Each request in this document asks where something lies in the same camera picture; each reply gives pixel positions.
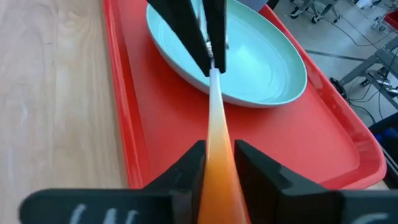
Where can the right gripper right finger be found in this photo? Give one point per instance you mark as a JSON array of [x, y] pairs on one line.
[[280, 202]]

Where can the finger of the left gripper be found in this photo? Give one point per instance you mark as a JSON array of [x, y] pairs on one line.
[[216, 25], [183, 28]]

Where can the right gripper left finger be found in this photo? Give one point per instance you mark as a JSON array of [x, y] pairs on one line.
[[155, 199]]

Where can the teal round plate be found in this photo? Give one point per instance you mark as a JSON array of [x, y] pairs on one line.
[[258, 68]]

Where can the red plastic tray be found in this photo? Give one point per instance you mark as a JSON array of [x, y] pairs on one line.
[[280, 140]]

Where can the wheeled chair base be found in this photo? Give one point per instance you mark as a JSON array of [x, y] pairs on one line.
[[314, 11]]

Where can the dark blue object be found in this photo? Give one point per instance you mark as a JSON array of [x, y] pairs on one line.
[[387, 133]]

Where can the grey metal stand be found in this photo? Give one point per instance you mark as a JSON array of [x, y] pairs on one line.
[[373, 68]]

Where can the red storage bin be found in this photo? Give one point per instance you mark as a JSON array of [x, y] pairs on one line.
[[392, 19]]

